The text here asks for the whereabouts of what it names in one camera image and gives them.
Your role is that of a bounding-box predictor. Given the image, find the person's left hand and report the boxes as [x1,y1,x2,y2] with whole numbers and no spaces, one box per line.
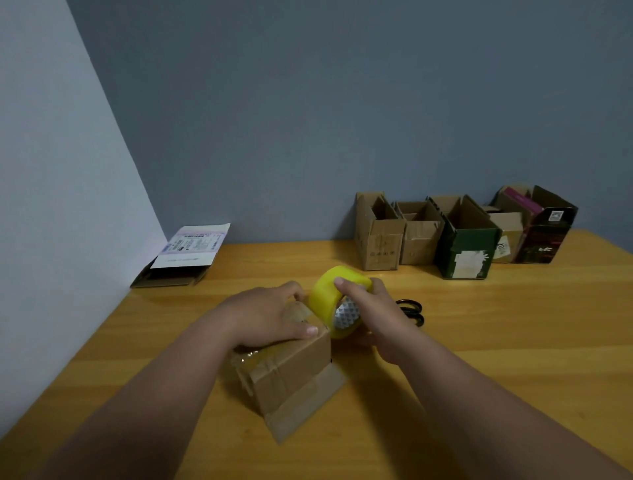
[207,280,320,349]

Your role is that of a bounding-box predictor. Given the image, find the person's right hand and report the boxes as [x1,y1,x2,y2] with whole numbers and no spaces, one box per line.
[334,276,426,367]

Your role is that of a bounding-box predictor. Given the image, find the black scissors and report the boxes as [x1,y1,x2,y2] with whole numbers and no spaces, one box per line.
[395,298,426,328]

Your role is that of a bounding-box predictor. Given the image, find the yellow tape roll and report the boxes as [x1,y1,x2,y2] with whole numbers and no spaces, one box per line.
[307,264,375,341]

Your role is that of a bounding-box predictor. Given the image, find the plain brown carton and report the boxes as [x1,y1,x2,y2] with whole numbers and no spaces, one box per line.
[353,191,407,272]

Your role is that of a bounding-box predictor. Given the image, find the brown carton with label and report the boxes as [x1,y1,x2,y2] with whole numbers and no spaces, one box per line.
[393,200,446,266]

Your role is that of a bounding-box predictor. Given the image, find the black box white label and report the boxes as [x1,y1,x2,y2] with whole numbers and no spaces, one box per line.
[130,223,232,289]

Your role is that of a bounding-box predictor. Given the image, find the green box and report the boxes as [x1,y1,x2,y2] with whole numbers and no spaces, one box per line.
[427,194,504,281]

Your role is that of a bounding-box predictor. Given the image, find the small brown cardboard box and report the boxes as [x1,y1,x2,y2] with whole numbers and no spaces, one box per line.
[484,206,525,264]

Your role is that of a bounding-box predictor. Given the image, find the pink and black carton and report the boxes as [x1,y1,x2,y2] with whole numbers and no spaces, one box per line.
[494,184,579,264]

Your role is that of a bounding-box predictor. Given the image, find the person's right forearm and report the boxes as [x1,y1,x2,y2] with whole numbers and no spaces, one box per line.
[395,332,633,480]

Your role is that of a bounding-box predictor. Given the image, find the person's left forearm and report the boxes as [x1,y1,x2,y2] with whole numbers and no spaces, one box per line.
[29,318,238,480]

